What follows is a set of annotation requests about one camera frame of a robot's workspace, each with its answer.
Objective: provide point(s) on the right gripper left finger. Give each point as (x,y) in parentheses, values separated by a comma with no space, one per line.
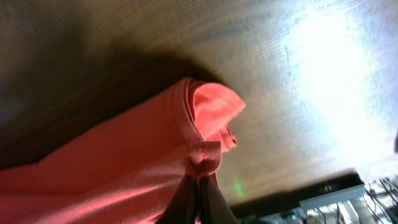
(182,208)

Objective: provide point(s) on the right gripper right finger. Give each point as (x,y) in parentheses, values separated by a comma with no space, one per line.
(213,206)

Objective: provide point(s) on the orange printed t-shirt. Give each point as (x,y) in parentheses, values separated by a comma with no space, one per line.
(127,169)

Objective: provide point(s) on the grey aluminium frame rail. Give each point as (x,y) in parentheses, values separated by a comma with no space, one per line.
(332,198)

